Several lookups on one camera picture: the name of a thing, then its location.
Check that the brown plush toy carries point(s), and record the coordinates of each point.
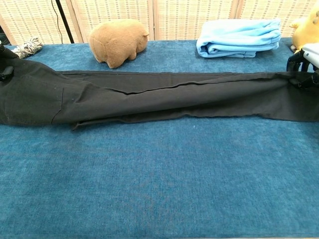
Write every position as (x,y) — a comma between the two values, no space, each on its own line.
(117,42)

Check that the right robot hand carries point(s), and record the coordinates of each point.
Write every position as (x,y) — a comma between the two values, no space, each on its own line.
(312,56)

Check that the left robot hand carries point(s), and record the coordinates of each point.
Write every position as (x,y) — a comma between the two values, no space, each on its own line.
(7,71)

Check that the black stool with chrome base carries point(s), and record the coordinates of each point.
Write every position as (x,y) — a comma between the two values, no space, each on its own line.
(1,37)

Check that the light blue folded garment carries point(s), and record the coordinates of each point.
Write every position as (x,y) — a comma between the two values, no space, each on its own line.
(236,37)

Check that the black tripod stand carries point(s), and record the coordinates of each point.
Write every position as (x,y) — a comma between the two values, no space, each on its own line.
(65,22)

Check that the bamboo folding screen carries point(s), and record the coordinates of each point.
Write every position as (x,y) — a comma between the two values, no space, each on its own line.
(174,20)

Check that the dark blue table mat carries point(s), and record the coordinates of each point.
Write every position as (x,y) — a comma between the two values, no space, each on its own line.
(159,174)

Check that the yellow plush toy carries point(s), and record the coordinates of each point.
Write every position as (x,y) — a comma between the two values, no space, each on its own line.
(306,32)

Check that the black trousers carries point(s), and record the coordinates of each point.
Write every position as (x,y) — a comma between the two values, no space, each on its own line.
(149,99)

